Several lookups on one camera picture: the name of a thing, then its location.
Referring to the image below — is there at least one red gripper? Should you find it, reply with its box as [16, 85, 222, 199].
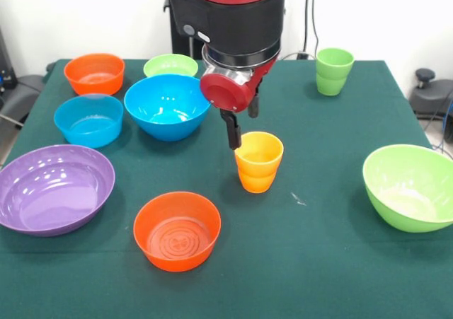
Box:
[199, 57, 280, 151]

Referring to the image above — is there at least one orange-yellow stepped cup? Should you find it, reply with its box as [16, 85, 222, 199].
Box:
[234, 131, 285, 194]

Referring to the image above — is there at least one orange bowl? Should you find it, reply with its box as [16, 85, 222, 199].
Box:
[63, 52, 125, 96]
[132, 191, 222, 273]

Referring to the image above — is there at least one large blue bowl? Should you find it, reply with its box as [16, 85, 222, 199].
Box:
[123, 74, 213, 142]

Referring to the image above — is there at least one small light green bowl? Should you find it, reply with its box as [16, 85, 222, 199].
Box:
[142, 53, 199, 79]

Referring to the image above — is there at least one green stepped cup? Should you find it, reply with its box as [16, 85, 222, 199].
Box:
[315, 47, 355, 96]

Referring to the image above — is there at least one dark green tablecloth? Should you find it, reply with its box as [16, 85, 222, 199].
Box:
[0, 59, 453, 319]

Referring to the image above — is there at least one small blue bowl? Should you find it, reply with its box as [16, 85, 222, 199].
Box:
[53, 93, 125, 149]

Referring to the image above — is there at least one large green bowl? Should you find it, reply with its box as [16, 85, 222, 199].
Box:
[362, 144, 453, 233]

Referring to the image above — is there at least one grey stand base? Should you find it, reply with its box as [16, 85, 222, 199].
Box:
[0, 74, 47, 126]
[409, 67, 453, 122]

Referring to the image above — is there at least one purple bowl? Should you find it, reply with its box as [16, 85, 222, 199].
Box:
[0, 144, 116, 238]

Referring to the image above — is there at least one black device with blue light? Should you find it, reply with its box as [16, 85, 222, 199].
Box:
[0, 27, 18, 90]

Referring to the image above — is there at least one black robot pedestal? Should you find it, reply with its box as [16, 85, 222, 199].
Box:
[163, 0, 205, 61]

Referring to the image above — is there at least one black cable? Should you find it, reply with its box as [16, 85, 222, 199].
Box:
[306, 0, 321, 59]

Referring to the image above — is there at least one blue cable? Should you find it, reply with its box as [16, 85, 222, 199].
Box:
[433, 99, 453, 150]

